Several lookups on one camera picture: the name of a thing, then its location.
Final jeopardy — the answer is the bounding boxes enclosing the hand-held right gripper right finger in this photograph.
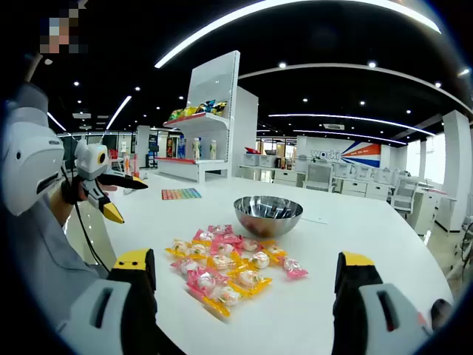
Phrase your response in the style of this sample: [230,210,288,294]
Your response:
[331,251,435,355]

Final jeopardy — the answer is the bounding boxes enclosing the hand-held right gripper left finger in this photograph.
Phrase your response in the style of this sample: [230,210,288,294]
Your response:
[55,248,186,355]

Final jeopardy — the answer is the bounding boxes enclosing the pile of marshmallows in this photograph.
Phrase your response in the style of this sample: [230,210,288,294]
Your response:
[164,223,310,318]

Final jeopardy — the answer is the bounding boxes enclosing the steel bowl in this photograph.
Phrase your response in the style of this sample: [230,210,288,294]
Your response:
[233,195,304,238]

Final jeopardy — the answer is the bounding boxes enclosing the person's left hand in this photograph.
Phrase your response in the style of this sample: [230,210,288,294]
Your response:
[61,176,119,204]

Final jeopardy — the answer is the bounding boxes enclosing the person's right hand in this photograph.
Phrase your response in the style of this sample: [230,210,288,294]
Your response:
[430,298,454,331]

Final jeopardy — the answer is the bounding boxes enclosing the rainbow grid card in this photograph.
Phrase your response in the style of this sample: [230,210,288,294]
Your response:
[161,187,203,201]

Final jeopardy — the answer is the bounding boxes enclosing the white chest-worn device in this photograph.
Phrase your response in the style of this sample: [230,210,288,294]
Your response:
[1,83,66,217]

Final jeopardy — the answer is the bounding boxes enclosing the white table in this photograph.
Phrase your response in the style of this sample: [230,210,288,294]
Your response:
[62,172,455,355]

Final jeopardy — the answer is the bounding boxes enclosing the person in grey shirt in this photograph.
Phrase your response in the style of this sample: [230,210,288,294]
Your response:
[7,195,110,334]

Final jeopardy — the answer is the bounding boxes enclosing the row of snack packets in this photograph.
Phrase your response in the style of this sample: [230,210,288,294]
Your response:
[168,99,228,121]

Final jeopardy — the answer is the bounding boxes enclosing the curved ceiling light strip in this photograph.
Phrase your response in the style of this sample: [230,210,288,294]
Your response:
[154,0,443,70]

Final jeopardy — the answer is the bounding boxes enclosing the white display shelf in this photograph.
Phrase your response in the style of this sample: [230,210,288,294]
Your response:
[154,50,259,184]

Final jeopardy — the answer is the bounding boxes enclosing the white storage boxes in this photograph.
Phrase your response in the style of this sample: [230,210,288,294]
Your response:
[242,153,278,168]

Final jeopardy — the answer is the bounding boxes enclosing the white mesh office chair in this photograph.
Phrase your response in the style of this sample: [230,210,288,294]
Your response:
[304,162,333,192]

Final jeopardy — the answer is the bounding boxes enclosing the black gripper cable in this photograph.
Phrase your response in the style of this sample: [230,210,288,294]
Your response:
[58,162,110,274]

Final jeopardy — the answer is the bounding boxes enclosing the black wrist strap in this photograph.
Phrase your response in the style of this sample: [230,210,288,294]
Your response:
[61,177,81,204]

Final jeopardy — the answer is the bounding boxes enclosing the striped wall banner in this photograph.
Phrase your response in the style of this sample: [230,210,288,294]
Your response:
[341,140,381,168]

